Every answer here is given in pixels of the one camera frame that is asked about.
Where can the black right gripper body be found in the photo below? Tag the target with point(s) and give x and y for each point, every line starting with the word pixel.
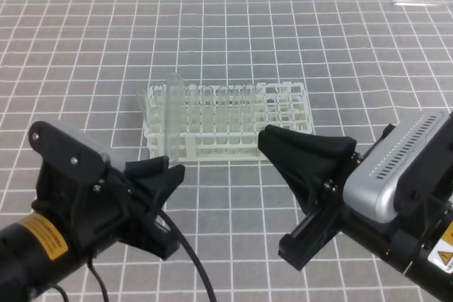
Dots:
pixel 326 214

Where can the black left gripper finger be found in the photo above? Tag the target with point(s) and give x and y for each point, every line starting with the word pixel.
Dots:
pixel 153 181

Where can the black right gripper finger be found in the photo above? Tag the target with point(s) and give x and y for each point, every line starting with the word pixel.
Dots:
pixel 307 162

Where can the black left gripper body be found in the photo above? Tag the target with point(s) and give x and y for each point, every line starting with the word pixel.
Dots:
pixel 77 221

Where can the clear glass test tube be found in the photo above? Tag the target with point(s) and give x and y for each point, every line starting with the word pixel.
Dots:
pixel 173 107

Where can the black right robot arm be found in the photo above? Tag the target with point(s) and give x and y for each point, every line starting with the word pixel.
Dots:
pixel 418 242

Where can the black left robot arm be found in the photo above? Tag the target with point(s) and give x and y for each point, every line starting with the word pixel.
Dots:
pixel 26 271

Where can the white plastic test tube rack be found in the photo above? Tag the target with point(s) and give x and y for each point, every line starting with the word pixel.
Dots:
pixel 280 104

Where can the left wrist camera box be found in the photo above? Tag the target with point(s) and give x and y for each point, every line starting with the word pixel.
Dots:
pixel 73 153

